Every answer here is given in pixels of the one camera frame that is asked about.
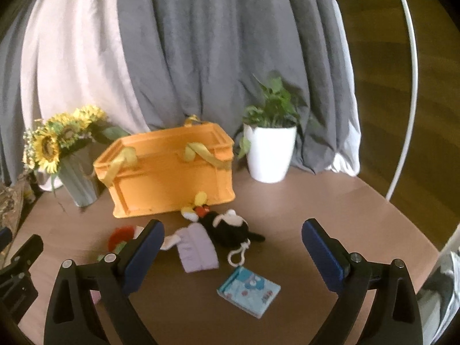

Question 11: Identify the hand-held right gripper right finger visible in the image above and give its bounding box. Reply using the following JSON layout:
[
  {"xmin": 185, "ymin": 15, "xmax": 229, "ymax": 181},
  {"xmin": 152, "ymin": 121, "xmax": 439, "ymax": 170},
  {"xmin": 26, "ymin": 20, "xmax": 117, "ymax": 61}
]
[{"xmin": 301, "ymin": 218, "xmax": 425, "ymax": 345}]

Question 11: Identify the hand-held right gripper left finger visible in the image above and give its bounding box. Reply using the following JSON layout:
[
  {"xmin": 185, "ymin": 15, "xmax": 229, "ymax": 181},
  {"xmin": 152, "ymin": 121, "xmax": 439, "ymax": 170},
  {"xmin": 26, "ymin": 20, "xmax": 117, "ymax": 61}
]
[{"xmin": 44, "ymin": 218, "xmax": 166, "ymax": 345}]

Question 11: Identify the orange storage box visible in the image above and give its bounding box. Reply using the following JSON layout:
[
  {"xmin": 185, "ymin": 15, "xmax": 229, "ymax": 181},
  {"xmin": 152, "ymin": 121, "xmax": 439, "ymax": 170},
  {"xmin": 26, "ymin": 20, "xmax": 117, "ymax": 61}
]
[{"xmin": 93, "ymin": 115, "xmax": 236, "ymax": 219}]

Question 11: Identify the black mouse plush toy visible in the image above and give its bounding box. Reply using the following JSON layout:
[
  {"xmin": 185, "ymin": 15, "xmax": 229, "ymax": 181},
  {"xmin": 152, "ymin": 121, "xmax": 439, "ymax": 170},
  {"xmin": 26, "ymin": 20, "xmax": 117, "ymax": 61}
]
[{"xmin": 181, "ymin": 192, "xmax": 267, "ymax": 267}]

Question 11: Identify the red plush toy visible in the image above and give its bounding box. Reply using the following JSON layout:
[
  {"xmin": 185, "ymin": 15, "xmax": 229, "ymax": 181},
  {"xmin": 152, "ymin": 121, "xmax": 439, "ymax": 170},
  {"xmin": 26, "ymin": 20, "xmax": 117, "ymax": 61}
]
[{"xmin": 97, "ymin": 225, "xmax": 146, "ymax": 263}]

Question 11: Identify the brown woven object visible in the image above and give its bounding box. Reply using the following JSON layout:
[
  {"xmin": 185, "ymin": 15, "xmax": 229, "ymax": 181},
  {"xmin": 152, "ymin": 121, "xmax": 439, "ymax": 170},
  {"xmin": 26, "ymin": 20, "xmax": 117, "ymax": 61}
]
[{"xmin": 0, "ymin": 176, "xmax": 33, "ymax": 259}]

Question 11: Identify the purple cloth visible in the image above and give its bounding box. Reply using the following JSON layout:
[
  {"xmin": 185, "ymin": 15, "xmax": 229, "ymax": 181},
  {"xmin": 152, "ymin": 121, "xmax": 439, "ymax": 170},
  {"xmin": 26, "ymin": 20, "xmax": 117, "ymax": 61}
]
[{"xmin": 178, "ymin": 223, "xmax": 220, "ymax": 273}]

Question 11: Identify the grey ribbed vase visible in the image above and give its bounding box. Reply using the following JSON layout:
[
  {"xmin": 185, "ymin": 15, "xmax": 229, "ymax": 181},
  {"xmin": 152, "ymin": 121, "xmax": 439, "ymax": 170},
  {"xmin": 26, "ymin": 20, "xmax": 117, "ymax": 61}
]
[{"xmin": 57, "ymin": 144, "xmax": 101, "ymax": 207}]

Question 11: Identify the sunflower bouquet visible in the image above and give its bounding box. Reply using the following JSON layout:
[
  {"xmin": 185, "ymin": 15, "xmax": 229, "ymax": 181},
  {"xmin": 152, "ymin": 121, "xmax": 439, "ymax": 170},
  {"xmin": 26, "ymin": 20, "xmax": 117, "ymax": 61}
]
[{"xmin": 22, "ymin": 105, "xmax": 132, "ymax": 196}]

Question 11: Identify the white plant pot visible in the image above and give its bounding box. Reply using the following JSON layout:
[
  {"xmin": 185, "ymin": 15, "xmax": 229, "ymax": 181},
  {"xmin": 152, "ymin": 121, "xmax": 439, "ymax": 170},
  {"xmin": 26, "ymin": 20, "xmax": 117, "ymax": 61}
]
[{"xmin": 244, "ymin": 123, "xmax": 298, "ymax": 184}]

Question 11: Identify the green leafy plant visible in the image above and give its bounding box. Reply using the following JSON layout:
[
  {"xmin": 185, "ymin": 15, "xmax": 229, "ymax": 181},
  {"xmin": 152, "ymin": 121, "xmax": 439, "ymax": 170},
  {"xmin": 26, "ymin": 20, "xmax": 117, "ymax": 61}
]
[{"xmin": 235, "ymin": 72, "xmax": 320, "ymax": 159}]

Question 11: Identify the white curtain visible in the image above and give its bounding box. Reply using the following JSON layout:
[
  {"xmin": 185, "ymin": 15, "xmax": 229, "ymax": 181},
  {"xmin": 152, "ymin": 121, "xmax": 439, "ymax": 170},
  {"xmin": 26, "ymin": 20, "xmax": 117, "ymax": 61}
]
[{"xmin": 22, "ymin": 0, "xmax": 152, "ymax": 191}]

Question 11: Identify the grey curtain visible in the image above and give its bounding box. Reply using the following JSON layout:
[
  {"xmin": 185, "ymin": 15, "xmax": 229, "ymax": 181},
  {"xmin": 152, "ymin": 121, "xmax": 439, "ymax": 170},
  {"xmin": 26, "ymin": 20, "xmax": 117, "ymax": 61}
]
[{"xmin": 0, "ymin": 0, "xmax": 360, "ymax": 187}]

